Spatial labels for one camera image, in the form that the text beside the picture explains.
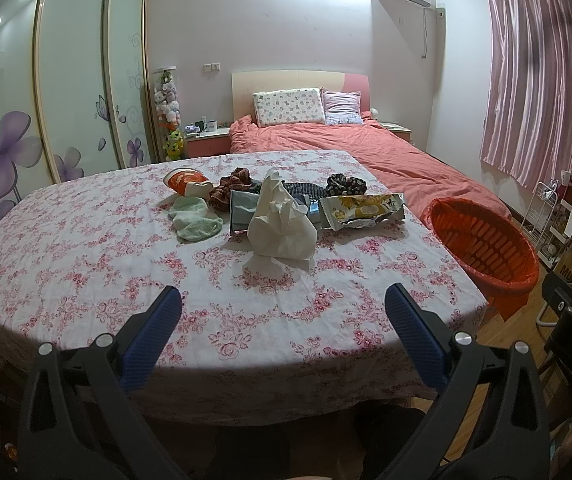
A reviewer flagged mint green sock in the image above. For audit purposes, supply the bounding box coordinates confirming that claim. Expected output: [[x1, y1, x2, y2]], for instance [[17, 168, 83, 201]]
[[169, 196, 223, 243]]

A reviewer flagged yellow snack wrapper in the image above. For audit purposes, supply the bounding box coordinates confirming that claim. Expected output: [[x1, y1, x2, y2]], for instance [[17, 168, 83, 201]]
[[318, 193, 405, 232]]

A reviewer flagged orange paper cup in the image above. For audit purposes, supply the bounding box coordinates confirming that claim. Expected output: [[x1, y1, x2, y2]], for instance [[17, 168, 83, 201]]
[[163, 168, 214, 200]]

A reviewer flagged brown striped scrunchie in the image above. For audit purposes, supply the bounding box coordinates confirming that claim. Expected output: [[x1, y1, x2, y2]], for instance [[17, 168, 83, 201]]
[[208, 167, 261, 212]]

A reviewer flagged white tissue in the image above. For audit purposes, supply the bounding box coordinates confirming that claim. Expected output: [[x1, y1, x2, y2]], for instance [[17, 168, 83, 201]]
[[247, 169, 317, 260]]

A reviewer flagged black dotted scrunchie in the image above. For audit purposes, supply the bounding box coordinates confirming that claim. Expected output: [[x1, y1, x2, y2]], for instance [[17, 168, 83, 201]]
[[326, 174, 367, 196]]

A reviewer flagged blue tissue pack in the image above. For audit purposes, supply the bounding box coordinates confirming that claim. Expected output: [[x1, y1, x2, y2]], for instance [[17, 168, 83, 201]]
[[228, 190, 260, 235]]

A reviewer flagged orange plastic basket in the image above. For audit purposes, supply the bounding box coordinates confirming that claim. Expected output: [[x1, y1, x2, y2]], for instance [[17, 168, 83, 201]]
[[421, 198, 540, 320]]

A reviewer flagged pink curtain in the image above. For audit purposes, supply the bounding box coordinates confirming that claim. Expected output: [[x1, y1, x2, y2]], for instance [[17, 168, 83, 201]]
[[480, 0, 572, 190]]

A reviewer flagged salmon pink duvet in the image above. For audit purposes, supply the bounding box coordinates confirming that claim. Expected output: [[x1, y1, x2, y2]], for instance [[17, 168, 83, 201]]
[[228, 115, 510, 218]]

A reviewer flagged floral pink tablecloth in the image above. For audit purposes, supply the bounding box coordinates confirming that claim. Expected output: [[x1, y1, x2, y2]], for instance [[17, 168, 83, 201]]
[[0, 164, 486, 425]]

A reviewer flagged right nightstand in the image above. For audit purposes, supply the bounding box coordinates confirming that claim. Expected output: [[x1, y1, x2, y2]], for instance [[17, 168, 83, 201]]
[[379, 122, 413, 144]]

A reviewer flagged pink left nightstand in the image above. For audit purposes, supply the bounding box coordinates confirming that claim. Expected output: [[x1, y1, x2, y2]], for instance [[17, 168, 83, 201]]
[[187, 127, 231, 158]]

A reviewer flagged striped pink pillow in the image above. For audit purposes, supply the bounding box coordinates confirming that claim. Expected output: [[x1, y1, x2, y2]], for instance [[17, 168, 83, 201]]
[[321, 89, 363, 126]]

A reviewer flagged plush toy tower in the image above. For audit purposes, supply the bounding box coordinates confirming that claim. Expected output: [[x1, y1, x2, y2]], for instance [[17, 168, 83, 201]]
[[153, 66, 185, 160]]

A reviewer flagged sliding wardrobe with flowers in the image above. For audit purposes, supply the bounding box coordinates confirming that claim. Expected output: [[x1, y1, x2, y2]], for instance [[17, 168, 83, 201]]
[[0, 0, 157, 219]]

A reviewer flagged floral white pillow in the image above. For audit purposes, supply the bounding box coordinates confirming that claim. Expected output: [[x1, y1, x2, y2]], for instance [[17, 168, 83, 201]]
[[253, 88, 325, 127]]

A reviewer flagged beige pink headboard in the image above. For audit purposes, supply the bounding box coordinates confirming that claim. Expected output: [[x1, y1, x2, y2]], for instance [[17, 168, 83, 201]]
[[231, 70, 371, 120]]

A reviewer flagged white wire rack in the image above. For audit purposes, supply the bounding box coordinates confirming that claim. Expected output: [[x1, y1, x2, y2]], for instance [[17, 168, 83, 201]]
[[520, 179, 558, 252]]

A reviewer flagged wall socket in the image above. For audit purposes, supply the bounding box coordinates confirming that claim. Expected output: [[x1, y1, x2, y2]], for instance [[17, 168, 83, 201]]
[[202, 63, 221, 73]]

